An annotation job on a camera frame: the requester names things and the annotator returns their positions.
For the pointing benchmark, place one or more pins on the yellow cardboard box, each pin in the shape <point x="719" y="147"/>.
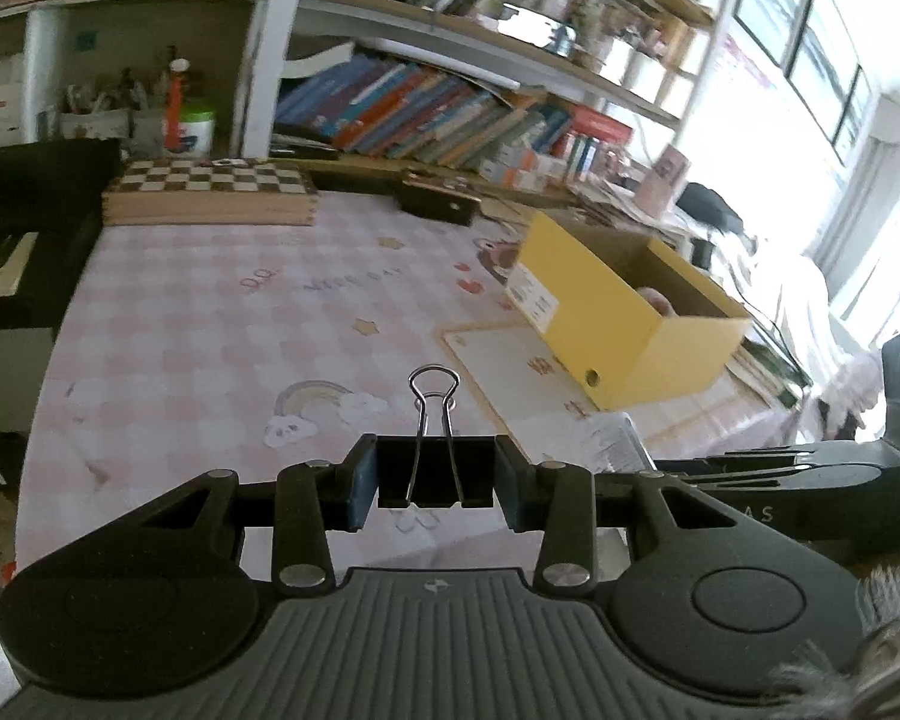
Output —
<point x="615" y="345"/>

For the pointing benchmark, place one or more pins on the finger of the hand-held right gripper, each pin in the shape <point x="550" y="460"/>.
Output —
<point x="735" y="481"/>
<point x="795" y="456"/>

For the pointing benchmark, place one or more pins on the red tall bottle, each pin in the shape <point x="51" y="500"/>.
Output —
<point x="176" y="105"/>

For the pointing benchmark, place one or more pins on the wooden chessboard box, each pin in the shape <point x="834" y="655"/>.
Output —
<point x="210" y="191"/>

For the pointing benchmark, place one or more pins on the white box red label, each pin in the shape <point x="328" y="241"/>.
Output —
<point x="0" y="112"/>

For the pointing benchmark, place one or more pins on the grey pen holder with pens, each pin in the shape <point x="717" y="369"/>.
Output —
<point x="94" y="120"/>

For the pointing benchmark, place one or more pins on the tablet with lit screen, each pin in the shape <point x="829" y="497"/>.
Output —
<point x="532" y="28"/>

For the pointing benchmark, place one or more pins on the white curtain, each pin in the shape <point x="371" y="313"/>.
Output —
<point x="885" y="187"/>

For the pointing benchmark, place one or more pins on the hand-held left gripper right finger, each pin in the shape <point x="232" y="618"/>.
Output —
<point x="508" y="484"/>

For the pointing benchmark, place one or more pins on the pink checked cloth desktop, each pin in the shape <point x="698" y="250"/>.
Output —
<point x="232" y="330"/>

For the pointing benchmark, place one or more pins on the grey fuzzy sleeve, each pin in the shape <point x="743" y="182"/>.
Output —
<point x="892" y="652"/>

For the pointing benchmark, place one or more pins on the pink pig plush toy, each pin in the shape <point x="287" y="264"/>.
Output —
<point x="654" y="301"/>

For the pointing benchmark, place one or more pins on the black electronic keyboard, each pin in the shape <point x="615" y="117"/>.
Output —
<point x="37" y="187"/>

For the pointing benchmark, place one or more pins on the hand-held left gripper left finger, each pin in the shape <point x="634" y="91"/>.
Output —
<point x="360" y="484"/>

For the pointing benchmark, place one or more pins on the red boxed book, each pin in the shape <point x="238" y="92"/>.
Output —
<point x="601" y="125"/>

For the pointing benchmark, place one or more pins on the row of leaning colourful books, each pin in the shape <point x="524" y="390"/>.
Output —
<point x="420" y="112"/>

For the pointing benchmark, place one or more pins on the wall chart poster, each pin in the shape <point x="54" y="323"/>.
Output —
<point x="746" y="82"/>

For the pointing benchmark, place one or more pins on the stack of books and papers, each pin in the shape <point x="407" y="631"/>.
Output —
<point x="769" y="367"/>

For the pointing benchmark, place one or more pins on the black binder clip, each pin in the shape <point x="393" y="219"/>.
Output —
<point x="394" y="465"/>

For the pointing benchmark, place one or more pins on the white storage boxes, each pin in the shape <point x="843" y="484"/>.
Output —
<point x="637" y="71"/>

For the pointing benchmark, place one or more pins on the white jar green lid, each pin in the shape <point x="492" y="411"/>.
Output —
<point x="195" y="133"/>

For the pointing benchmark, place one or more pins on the white covered sofa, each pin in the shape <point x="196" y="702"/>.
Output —
<point x="795" y="300"/>

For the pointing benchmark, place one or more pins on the row of upright books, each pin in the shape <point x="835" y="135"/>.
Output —
<point x="589" y="157"/>

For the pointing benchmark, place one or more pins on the white bookshelf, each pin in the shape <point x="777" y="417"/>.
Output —
<point x="266" y="52"/>

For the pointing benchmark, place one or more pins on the black case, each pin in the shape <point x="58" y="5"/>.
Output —
<point x="439" y="199"/>

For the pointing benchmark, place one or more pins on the orange and white small box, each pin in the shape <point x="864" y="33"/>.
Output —
<point x="532" y="160"/>
<point x="521" y="178"/>

